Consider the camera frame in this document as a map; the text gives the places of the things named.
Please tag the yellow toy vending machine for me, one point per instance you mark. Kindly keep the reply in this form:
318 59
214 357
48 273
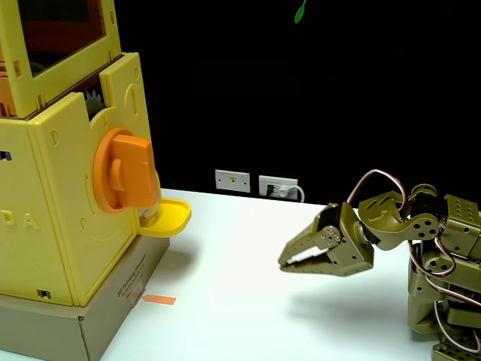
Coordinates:
56 188

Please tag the translucent capsule ball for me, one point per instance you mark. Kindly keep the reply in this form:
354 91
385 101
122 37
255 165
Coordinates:
147 215

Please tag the white wall socket plate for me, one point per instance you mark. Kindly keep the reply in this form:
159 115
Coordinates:
265 182

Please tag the brown cardboard box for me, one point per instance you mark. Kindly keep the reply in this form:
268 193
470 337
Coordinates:
105 323

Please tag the clear tape tab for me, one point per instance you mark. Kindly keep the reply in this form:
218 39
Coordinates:
136 298

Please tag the white blank wall plate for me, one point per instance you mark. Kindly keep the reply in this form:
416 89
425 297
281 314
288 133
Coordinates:
232 181

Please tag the orange vending machine knob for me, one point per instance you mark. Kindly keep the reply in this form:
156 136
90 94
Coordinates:
129 169

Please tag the orange tape strip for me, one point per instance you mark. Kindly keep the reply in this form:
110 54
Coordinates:
159 299

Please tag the grey plastic gear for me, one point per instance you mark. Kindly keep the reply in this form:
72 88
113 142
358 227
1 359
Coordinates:
94 101

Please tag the green leaf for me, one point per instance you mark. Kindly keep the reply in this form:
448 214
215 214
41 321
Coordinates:
299 14

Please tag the yellow dispensing tray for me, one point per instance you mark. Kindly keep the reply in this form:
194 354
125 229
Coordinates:
171 218

